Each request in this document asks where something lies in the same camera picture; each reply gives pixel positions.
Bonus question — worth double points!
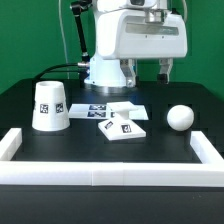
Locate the black cables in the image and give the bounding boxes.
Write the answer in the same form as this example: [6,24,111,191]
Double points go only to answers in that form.
[33,61,90,81]

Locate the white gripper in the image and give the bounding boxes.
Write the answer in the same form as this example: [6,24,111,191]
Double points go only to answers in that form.
[96,9,187,88]

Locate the white U-shaped fence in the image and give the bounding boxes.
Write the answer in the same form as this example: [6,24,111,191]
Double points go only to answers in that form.
[0,128,224,187]

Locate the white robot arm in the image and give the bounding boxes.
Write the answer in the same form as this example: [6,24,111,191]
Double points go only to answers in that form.
[84,0,187,93]

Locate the white hanging cable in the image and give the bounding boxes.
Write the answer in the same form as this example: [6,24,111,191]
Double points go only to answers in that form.
[58,0,71,80]

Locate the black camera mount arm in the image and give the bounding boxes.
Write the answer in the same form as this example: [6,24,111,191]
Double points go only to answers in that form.
[70,0,92,62]

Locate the white marker sheet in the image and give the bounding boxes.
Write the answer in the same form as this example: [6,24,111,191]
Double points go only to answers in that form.
[69,103,148,120]

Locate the white lamp bulb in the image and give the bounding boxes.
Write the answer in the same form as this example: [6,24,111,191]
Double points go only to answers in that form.
[167,105,194,131]

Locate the white lamp shade cone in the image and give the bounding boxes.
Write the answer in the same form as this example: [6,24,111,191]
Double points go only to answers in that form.
[32,81,70,131]

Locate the white lamp base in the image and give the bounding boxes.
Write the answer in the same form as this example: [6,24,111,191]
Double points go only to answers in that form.
[98,101,146,141]

